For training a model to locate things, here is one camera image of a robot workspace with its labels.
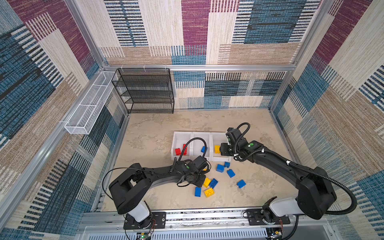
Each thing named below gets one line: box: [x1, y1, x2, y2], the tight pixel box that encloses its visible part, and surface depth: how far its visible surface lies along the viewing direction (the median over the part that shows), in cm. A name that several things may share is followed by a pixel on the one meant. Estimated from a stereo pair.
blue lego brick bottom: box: [209, 178, 219, 189], surface depth 86 cm
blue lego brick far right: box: [236, 179, 247, 189], surface depth 86 cm
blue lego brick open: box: [216, 164, 225, 173], surface depth 91 cm
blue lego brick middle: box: [226, 169, 236, 178], surface depth 91 cm
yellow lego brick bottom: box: [203, 177, 211, 188], surface depth 84 cm
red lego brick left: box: [175, 148, 182, 156], surface depth 98 cm
